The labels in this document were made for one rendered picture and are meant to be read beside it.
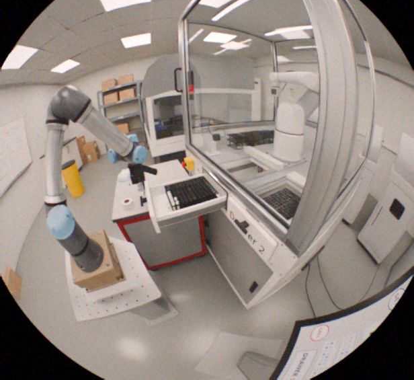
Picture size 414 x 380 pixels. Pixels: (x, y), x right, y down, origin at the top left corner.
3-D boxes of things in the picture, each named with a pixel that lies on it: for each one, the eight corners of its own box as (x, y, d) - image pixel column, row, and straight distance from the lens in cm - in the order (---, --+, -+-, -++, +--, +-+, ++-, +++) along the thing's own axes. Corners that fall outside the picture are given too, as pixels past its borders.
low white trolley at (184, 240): (150, 276, 153) (111, 219, 95) (140, 230, 190) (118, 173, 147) (208, 257, 152) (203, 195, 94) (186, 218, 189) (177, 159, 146)
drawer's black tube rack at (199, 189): (174, 216, 71) (171, 206, 67) (166, 196, 85) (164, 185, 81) (218, 203, 76) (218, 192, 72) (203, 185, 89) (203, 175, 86)
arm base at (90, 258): (83, 278, 66) (66, 264, 60) (74, 252, 77) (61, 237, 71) (109, 261, 62) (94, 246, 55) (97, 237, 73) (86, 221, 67)
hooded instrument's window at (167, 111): (151, 146, 148) (144, 99, 143) (144, 123, 324) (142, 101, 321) (250, 130, 190) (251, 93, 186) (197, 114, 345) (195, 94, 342)
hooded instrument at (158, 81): (167, 218, 193) (140, 55, 147) (150, 163, 352) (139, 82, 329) (249, 192, 229) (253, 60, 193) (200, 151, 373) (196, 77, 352)
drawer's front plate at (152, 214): (156, 234, 68) (150, 216, 61) (148, 197, 90) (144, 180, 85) (160, 233, 68) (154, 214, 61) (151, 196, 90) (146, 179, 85)
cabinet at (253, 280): (246, 313, 135) (283, 281, 60) (195, 232, 172) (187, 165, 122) (318, 255, 181) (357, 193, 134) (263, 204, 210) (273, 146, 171)
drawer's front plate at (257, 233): (265, 262, 59) (274, 245, 50) (226, 216, 72) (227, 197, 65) (269, 259, 60) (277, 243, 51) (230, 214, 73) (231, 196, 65)
